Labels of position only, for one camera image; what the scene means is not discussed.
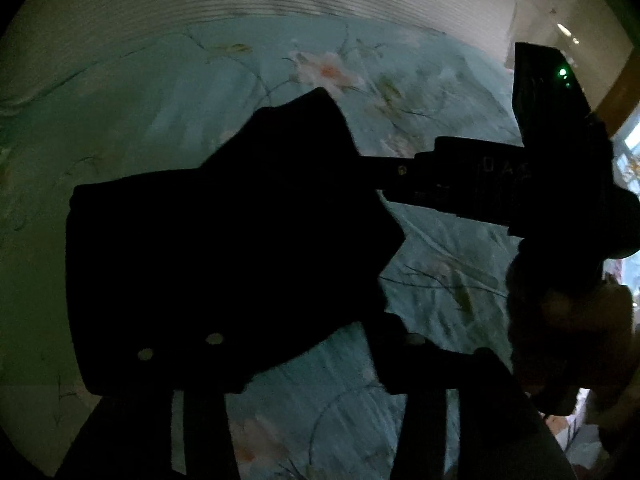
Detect black pants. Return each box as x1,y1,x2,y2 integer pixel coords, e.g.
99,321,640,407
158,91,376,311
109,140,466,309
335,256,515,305
65,87,409,397

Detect wooden door frame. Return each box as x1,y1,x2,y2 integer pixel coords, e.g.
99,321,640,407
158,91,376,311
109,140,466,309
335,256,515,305
592,52,640,133

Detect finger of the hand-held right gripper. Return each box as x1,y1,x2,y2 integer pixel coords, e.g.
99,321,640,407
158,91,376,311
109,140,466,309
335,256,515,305
359,154,438,207

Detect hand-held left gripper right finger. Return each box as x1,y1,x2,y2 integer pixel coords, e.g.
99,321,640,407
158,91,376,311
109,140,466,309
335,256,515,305
370,317,577,480

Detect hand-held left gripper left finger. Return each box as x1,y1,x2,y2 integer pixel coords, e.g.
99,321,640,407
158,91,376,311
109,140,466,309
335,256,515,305
55,330,237,480

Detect teal floral bed sheet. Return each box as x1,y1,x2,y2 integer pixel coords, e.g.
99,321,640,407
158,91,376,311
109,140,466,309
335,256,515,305
0,15,571,480

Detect person's right hand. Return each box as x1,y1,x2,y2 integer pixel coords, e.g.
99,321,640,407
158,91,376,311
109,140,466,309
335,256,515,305
505,250,638,417

